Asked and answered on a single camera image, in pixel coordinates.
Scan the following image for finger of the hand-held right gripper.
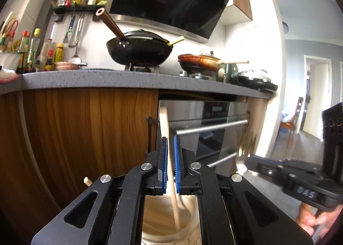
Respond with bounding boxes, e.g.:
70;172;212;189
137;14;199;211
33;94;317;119
236;154;268;177

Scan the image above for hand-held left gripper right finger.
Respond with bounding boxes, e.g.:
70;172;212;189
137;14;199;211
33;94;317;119
174;135;314;245

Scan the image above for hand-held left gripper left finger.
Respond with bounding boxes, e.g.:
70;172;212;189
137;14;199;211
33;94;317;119
31;136;169;245

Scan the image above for cream floral ceramic utensil holder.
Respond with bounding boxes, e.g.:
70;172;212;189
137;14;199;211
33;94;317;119
141;194;202;245

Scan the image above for person's right hand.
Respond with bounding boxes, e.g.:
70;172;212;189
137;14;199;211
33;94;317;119
295;202;337;237

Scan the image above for stainless steel oven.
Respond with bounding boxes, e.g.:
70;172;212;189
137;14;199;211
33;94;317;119
158;99;250;179

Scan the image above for wooden chair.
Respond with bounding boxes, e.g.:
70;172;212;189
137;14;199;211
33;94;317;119
279;96;305;149

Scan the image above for black pan with glass lid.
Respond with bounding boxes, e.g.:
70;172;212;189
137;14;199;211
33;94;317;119
235;69;278;92

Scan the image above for wooden lower cabinet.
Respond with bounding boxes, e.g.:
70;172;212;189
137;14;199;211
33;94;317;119
0;87;270;237

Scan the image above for dark green kettle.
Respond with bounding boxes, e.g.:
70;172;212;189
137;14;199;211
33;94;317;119
224;62;239;83

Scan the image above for gas stove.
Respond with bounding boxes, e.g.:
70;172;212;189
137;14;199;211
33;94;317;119
124;64;231;80

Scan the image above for grey kitchen countertop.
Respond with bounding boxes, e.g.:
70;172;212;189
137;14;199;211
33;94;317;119
0;70;274;99

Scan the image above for red frying pan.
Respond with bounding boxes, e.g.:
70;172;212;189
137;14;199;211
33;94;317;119
177;53;250;72

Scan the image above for black wok lid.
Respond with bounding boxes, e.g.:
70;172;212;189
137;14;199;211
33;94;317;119
123;29;167;41

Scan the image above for copper bowl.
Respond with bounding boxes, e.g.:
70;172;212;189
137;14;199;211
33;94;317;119
53;61;80;71

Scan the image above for yellow squeeze bottle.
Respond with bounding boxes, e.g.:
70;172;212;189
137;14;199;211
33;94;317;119
54;43;65;64

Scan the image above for small dark sauce bottle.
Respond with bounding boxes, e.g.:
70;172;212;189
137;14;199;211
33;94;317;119
44;50;54;72

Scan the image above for hanging metal ladle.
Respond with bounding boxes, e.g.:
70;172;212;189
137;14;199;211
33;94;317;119
68;17;84;49

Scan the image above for white plastic bottle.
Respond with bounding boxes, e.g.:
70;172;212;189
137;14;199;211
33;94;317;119
37;39;53;72

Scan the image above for oil bottle with yellow cap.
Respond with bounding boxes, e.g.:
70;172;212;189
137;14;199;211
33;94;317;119
26;28;41;73

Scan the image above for black spice rack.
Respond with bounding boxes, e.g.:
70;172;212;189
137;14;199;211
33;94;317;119
52;4;107;22

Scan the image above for pink dish cloth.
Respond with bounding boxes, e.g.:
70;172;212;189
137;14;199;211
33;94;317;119
0;67;20;84

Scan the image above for red-capped sauce bottle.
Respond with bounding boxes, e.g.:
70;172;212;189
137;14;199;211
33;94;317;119
17;30;30;73

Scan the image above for white container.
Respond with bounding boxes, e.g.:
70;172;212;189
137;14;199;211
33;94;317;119
0;52;22;70

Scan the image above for black cabinet handle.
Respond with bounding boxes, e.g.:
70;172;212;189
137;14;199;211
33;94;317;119
146;117;155;155

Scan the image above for black wok with wooden handle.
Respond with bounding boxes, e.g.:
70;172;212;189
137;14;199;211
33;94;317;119
95;8;174;67

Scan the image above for yellow spatula handle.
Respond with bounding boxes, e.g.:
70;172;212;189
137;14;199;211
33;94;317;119
166;36;185;47

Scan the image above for red-handled scissors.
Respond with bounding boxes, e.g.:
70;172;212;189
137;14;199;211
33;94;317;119
3;18;19;34

